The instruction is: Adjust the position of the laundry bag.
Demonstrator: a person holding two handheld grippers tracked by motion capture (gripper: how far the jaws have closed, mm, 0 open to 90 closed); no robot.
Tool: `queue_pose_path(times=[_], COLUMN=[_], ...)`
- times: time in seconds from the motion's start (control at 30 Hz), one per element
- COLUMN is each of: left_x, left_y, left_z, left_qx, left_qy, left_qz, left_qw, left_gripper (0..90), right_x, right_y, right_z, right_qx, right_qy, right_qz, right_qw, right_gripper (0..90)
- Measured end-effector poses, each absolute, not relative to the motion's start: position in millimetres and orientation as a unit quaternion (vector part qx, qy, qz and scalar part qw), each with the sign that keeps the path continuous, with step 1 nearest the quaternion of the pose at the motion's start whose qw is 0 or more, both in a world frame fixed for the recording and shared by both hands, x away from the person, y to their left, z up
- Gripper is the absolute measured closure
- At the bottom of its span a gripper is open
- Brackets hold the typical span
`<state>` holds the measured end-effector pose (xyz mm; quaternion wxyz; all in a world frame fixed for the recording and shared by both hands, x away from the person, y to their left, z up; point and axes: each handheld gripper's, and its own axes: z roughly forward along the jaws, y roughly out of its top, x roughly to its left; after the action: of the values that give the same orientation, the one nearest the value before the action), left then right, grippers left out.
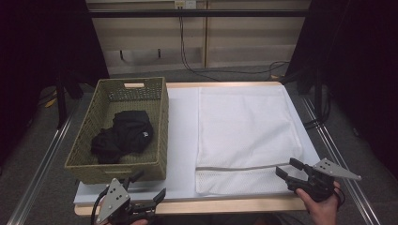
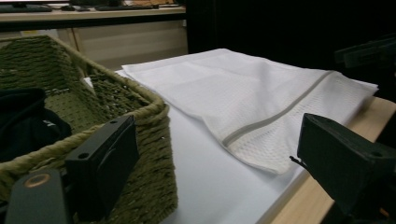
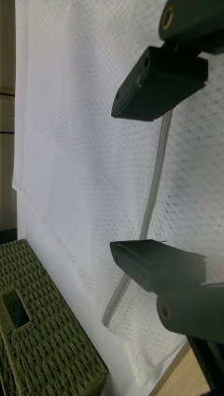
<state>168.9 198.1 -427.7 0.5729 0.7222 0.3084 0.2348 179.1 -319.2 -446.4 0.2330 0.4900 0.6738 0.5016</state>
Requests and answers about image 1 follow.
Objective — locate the person's right hand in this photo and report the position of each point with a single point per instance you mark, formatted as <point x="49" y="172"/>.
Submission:
<point x="324" y="212"/>

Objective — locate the white mesh laundry bag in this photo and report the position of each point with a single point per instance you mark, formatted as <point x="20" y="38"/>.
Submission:
<point x="247" y="125"/>

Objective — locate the dark curtain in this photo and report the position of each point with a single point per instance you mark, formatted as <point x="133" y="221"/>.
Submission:
<point x="37" y="62"/>
<point x="359" y="78"/>

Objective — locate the small black wall hook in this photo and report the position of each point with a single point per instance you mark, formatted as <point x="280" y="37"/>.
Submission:
<point x="159" y="53"/>
<point x="120" y="55"/>

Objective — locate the metal floor rail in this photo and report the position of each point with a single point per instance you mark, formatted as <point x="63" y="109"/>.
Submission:
<point x="47" y="162"/>
<point x="341" y="162"/>

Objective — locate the green woven basket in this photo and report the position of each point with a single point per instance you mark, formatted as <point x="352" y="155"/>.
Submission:
<point x="156" y="125"/>

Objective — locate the black garment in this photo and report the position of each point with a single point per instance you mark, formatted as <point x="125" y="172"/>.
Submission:
<point x="128" y="134"/>

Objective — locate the person's left hand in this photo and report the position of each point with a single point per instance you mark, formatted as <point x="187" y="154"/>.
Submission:
<point x="140" y="222"/>

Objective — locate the white wall socket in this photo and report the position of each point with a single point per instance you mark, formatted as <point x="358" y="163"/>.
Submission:
<point x="185" y="4"/>

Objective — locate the black horizontal metal bar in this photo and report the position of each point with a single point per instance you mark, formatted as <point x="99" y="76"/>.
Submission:
<point x="219" y="13"/>

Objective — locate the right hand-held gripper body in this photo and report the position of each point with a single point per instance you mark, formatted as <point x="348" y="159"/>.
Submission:
<point x="316" y="187"/>

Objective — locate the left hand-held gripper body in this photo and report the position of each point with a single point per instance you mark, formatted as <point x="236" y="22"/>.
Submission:
<point x="112" y="203"/>

